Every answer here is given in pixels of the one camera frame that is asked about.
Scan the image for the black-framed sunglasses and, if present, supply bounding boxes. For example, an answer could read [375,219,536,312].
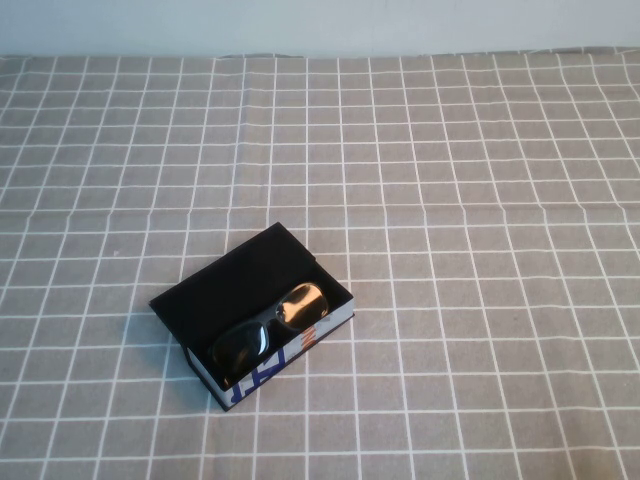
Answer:
[207,280,331,389]

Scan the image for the black glasses case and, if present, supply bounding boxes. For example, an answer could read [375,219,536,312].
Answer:
[148,222,357,414]

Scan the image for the grey white-checked tablecloth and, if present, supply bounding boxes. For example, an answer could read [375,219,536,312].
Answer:
[0,47,640,480]

